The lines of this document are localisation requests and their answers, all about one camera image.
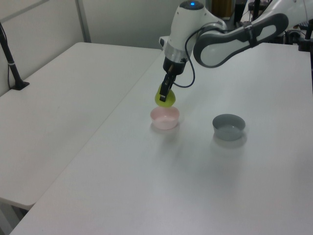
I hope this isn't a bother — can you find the pink bowl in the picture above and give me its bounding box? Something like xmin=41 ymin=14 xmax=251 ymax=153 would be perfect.
xmin=150 ymin=106 xmax=180 ymax=130

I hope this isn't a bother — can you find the grey bowl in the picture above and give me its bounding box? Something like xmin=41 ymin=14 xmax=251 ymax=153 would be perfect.
xmin=212 ymin=113 xmax=246 ymax=141

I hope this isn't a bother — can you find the black clamp with pole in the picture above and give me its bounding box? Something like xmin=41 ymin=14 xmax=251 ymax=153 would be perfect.
xmin=297 ymin=23 xmax=313 ymax=52

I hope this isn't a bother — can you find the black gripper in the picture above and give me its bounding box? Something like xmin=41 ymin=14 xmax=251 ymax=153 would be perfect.
xmin=158 ymin=56 xmax=187 ymax=103

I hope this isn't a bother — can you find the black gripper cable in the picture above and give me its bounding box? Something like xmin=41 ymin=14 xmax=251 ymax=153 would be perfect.
xmin=174 ymin=23 xmax=229 ymax=88

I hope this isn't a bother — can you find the black pole with clamp base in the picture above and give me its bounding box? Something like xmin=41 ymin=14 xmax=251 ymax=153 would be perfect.
xmin=0 ymin=21 xmax=30 ymax=92

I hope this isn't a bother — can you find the white partition post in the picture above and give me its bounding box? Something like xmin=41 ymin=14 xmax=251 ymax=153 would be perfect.
xmin=74 ymin=0 xmax=91 ymax=44

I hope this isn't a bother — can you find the black round knob device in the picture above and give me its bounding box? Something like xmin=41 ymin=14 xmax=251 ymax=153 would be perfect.
xmin=285 ymin=29 xmax=300 ymax=45

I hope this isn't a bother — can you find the white side table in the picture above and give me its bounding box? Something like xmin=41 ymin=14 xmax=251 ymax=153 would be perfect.
xmin=0 ymin=42 xmax=163 ymax=213

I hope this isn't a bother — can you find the green yellow pear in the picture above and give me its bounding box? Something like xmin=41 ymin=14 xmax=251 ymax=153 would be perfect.
xmin=153 ymin=84 xmax=177 ymax=109

